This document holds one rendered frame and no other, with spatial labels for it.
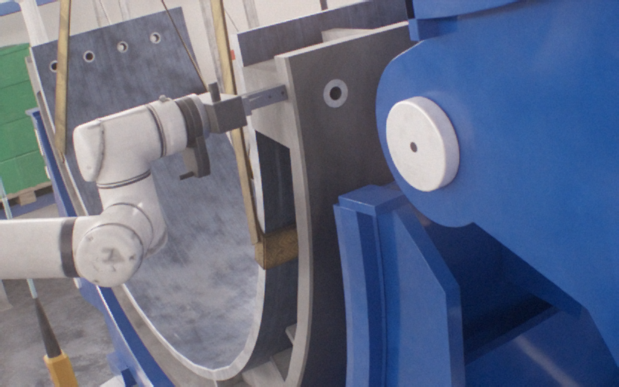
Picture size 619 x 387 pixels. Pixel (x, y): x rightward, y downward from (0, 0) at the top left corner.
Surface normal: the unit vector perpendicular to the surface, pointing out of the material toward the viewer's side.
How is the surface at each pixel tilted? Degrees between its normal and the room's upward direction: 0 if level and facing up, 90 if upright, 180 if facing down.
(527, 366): 102
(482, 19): 90
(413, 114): 90
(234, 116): 90
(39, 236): 46
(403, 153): 90
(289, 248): 115
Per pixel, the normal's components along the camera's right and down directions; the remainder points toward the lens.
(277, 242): 0.51, 0.53
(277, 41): 0.48, 0.18
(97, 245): 0.02, 0.13
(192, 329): -0.17, -0.93
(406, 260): -0.85, 0.31
